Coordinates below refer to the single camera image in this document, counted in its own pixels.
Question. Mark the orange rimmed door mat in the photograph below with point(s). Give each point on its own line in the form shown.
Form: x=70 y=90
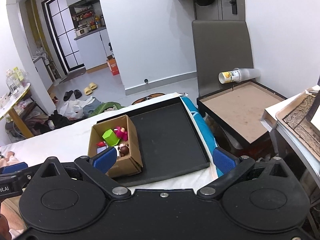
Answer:
x=147 y=97

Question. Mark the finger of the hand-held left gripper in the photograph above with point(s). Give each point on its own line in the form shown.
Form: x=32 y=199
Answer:
x=13 y=167

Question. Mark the clear glass jar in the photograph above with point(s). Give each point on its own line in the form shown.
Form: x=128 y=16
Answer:
x=12 y=82

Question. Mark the purple cube toy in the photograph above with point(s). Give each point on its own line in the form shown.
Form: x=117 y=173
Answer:
x=101 y=150

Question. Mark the white plastic bag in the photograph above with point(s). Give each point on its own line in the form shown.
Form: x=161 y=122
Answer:
x=71 y=110

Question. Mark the green hexagonal box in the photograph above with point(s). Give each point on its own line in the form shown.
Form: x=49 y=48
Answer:
x=110 y=136

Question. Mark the white low cabinet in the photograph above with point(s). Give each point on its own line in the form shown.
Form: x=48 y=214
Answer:
x=41 y=67

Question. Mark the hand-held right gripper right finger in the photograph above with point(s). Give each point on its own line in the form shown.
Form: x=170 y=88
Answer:
x=225 y=160

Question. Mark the orange carton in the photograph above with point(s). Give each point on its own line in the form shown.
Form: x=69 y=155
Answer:
x=113 y=67

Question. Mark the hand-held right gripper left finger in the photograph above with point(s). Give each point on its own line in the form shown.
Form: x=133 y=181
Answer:
x=105 y=159

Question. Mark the brown head figurine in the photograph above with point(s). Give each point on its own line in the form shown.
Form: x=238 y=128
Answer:
x=124 y=150

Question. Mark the brown cardboard box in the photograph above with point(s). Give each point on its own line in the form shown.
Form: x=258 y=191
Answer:
x=133 y=140

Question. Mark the pink figure toy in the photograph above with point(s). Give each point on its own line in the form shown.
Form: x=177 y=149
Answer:
x=122 y=133

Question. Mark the red and blue figurine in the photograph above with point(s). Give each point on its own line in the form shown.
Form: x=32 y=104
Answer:
x=100 y=144

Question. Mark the small side table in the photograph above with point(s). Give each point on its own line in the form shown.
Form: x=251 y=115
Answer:
x=12 y=105

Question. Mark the patterned wooden tray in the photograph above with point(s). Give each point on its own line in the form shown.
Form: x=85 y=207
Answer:
x=300 y=120

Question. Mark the black framed glass door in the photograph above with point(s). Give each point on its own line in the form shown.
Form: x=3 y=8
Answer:
x=61 y=27

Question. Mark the grey door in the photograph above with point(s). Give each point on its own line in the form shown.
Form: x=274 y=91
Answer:
x=226 y=10

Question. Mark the person's left hand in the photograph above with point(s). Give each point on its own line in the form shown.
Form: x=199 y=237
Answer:
x=3 y=224

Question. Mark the black tray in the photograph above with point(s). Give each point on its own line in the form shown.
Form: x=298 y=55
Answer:
x=165 y=140

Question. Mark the grey chair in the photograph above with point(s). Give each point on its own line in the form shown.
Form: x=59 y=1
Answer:
x=220 y=50

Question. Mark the white kitchen cabinet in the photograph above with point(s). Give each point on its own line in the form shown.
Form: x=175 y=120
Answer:
x=87 y=50

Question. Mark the kitchen shelf with bottles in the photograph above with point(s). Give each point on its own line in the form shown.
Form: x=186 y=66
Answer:
x=87 y=15

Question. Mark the black door lock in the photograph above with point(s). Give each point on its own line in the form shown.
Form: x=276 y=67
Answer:
x=233 y=2

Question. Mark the black slipper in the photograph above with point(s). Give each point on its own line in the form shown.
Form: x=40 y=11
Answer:
x=77 y=93
x=68 y=95

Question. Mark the black clothes pile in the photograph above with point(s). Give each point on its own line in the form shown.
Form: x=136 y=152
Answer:
x=60 y=121

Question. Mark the yellow slipper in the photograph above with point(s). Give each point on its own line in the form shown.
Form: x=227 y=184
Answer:
x=93 y=85
x=87 y=90

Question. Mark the white standing fan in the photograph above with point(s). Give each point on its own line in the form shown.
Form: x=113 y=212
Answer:
x=43 y=54

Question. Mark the green cartoon cushion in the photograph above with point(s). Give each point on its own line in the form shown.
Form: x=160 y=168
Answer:
x=105 y=106

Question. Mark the brown floor mat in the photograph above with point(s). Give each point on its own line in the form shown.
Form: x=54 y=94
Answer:
x=73 y=76

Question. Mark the blue jeans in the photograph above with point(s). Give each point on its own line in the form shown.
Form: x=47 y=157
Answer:
x=93 y=105

